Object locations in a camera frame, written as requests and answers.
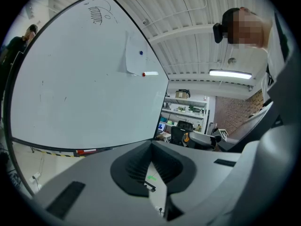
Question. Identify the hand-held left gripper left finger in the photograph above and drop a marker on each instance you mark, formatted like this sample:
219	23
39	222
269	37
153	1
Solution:
94	185

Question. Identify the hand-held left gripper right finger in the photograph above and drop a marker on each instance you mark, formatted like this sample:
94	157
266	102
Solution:
202	168

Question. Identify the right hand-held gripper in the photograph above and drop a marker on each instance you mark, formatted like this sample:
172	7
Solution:
223	135

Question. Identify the orange round magnet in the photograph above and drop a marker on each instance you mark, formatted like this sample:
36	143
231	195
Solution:
187	138

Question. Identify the black framed whiteboard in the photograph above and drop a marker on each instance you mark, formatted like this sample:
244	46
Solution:
82	83

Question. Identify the red whiteboard eraser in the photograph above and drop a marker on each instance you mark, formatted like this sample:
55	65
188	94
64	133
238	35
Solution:
85	151

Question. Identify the black office chair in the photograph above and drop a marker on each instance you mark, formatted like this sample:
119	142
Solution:
178	133

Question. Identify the white shelf unit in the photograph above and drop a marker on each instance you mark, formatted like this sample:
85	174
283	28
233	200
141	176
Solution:
185	107

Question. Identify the computer monitor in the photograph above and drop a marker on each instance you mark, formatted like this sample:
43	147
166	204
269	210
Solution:
162	126

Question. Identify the yellow black hazard tape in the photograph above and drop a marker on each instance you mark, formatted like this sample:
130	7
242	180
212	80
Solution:
58	154

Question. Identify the cardboard box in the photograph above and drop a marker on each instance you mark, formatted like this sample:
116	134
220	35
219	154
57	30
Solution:
182	94

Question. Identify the black chest screen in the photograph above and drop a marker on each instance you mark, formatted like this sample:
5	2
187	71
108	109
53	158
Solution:
251	131

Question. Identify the green tape piece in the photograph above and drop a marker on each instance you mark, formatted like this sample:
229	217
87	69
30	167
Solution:
151	177

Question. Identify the white power strip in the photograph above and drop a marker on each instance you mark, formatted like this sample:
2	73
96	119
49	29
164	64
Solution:
35	177

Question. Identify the long ceiling lamp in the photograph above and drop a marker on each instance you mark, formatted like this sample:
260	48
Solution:
230	74

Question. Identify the white paper sheet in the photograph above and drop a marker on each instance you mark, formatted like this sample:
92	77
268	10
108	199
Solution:
136	60

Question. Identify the person's white shirt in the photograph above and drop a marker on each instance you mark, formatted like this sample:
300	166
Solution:
275	55

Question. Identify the person's head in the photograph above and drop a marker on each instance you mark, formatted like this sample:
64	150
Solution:
247	27

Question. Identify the small black bracket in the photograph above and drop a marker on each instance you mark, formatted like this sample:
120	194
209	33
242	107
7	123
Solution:
150	186

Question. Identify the black head camera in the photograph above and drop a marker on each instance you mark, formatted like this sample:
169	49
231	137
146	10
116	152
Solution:
219	33

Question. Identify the white security camera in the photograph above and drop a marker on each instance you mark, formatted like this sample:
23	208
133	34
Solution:
145	21

